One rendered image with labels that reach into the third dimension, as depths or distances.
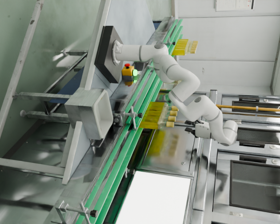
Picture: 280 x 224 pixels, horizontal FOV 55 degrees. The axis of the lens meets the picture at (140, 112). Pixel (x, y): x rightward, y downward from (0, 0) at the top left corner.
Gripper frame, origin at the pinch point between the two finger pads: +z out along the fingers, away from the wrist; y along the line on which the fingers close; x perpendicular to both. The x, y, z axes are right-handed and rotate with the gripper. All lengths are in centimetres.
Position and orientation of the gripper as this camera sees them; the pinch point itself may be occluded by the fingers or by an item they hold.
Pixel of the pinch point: (188, 126)
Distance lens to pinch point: 165.8
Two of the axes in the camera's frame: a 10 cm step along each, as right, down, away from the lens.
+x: -5.2, 5.3, -6.7
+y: -1.1, -8.2, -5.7
